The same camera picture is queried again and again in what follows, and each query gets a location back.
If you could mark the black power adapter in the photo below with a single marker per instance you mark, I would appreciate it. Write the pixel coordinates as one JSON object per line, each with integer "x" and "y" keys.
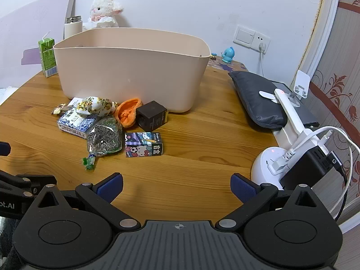
{"x": 303, "y": 169}

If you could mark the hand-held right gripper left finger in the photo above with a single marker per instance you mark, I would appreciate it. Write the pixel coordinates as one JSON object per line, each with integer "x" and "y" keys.
{"x": 111, "y": 188}

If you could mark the white plush lamb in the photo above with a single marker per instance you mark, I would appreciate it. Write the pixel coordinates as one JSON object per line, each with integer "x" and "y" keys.
{"x": 102, "y": 9}

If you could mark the white charger plug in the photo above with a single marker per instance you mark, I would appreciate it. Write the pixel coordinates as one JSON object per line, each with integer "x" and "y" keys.
{"x": 277, "y": 166}

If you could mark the dark grey padded pouch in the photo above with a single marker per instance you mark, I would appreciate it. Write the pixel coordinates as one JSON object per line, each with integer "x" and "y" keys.
{"x": 253, "y": 98}

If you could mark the blue white patterned box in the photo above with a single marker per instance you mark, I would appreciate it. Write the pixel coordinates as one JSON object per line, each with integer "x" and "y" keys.
{"x": 73, "y": 124}

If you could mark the blue bird figurine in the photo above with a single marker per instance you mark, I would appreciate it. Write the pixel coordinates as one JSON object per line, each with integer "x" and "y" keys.
{"x": 228, "y": 55}

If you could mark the small figurine charm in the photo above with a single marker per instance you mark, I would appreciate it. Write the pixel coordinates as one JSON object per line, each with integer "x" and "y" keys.
{"x": 60, "y": 109}

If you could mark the purple patterned mat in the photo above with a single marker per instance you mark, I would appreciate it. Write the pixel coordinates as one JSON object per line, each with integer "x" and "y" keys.
{"x": 225, "y": 67}

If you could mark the cartoon print box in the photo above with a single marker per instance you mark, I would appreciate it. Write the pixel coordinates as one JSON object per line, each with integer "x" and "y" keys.
{"x": 141, "y": 145}

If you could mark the small colourful toy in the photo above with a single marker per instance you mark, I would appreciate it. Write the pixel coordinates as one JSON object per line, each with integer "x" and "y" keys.
{"x": 213, "y": 55}

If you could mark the beige plastic storage bin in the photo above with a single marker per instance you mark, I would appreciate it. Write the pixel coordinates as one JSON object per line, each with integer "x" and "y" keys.
{"x": 126, "y": 70}

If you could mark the dark cloth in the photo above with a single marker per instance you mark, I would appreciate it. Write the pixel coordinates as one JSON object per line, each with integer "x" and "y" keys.
{"x": 6, "y": 232}

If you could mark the dark tablet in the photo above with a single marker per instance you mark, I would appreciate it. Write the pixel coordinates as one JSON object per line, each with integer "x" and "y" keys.
{"x": 306, "y": 116}

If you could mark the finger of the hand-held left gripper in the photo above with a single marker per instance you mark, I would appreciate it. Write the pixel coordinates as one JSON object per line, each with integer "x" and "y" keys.
{"x": 19, "y": 184}
{"x": 4, "y": 148}

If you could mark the clear bag of dried lavender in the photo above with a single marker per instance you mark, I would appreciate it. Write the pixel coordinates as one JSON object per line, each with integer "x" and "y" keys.
{"x": 104, "y": 137}

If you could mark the dark brown box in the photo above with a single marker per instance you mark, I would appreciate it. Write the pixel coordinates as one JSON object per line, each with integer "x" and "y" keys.
{"x": 151, "y": 116}

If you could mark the pale lilac board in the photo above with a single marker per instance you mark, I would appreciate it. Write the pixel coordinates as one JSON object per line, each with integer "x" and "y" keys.
{"x": 28, "y": 28}

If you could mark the green drink carton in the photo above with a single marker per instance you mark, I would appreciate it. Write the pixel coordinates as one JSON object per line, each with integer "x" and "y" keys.
{"x": 48, "y": 56}

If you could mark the white wall switch socket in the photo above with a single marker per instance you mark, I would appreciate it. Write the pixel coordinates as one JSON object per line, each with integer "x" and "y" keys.
{"x": 243, "y": 36}

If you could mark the floral fabric pouch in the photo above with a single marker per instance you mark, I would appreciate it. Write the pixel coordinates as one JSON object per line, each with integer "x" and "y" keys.
{"x": 96, "y": 105}

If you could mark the white thermos bottle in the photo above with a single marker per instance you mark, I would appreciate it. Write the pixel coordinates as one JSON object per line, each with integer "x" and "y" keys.
{"x": 72, "y": 28}

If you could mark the white door frame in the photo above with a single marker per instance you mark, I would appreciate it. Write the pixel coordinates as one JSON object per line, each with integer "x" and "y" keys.
{"x": 323, "y": 25}

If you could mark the white folding desk lamp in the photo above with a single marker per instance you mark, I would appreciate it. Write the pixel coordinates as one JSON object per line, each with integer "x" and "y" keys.
{"x": 263, "y": 166}

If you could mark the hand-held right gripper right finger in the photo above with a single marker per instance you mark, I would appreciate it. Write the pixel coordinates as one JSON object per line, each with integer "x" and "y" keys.
{"x": 242, "y": 188}

